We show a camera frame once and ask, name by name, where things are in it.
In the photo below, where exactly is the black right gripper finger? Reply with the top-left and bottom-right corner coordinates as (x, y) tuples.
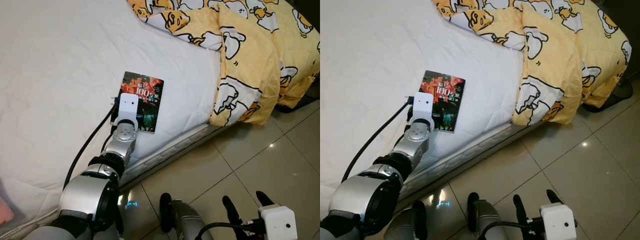
(222, 195), (242, 227)
(545, 188), (564, 207)
(512, 194), (531, 227)
(255, 190), (275, 209)

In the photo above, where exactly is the red black cover book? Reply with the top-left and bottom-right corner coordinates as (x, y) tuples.
(117, 71), (165, 134)
(418, 69), (467, 134)

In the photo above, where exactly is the grey robot right leg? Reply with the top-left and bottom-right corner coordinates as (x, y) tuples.
(467, 192), (509, 240)
(159, 192), (217, 240)

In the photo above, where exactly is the grey robot leg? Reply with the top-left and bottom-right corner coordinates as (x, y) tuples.
(467, 192), (509, 240)
(384, 199), (429, 240)
(159, 192), (217, 240)

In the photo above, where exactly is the black round floor base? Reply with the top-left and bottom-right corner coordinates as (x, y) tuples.
(581, 76), (637, 114)

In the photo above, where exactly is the grey robot left leg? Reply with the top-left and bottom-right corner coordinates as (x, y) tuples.
(384, 199), (429, 240)

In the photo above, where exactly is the yellow cartoon print duvet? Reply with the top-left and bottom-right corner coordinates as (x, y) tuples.
(431, 0), (634, 128)
(126, 0), (321, 127)

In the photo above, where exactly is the white quilted mattress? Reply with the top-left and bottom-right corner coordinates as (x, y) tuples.
(320, 0), (527, 222)
(0, 0), (224, 239)

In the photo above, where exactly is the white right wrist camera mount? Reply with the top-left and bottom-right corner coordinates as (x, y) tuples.
(539, 202), (577, 240)
(258, 203), (299, 240)

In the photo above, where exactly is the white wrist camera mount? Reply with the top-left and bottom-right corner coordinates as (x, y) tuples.
(412, 92), (435, 124)
(539, 202), (577, 240)
(115, 92), (140, 129)
(258, 203), (299, 240)

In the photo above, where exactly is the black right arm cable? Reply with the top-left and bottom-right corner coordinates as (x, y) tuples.
(194, 222), (252, 240)
(477, 219), (537, 240)

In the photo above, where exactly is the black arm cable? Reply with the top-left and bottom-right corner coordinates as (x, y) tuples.
(477, 219), (537, 240)
(341, 96), (416, 184)
(194, 222), (252, 240)
(63, 97), (119, 189)

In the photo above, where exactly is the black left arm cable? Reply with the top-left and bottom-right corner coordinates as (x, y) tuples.
(63, 97), (119, 189)
(341, 96), (416, 184)

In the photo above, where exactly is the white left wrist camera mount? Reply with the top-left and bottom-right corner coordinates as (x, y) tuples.
(412, 92), (435, 124)
(115, 92), (140, 129)

